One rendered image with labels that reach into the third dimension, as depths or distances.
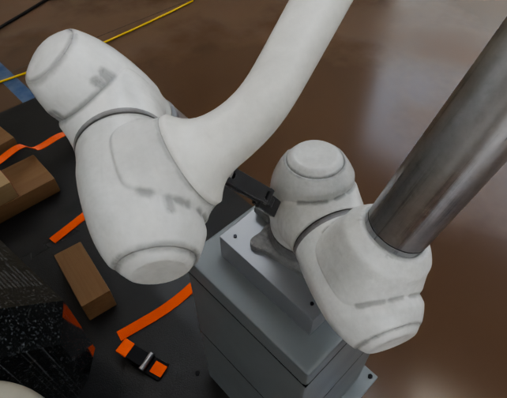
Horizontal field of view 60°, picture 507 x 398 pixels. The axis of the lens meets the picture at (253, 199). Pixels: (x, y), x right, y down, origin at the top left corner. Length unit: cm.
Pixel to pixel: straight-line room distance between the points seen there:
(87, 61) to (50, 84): 4
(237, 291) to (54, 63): 68
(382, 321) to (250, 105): 41
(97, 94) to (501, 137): 44
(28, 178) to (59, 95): 198
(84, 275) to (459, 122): 164
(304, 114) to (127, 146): 239
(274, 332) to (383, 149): 179
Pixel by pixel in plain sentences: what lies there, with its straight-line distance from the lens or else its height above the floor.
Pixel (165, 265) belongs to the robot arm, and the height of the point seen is 136.
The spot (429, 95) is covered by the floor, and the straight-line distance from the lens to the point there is 312.
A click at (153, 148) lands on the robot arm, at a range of 40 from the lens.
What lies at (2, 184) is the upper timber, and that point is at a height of 21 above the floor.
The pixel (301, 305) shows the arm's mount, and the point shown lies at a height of 87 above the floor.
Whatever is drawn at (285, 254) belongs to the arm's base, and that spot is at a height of 91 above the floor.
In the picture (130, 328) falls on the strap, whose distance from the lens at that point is 191.
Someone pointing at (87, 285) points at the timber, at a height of 13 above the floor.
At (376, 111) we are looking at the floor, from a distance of 288.
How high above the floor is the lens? 169
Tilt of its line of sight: 49 degrees down
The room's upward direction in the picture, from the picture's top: straight up
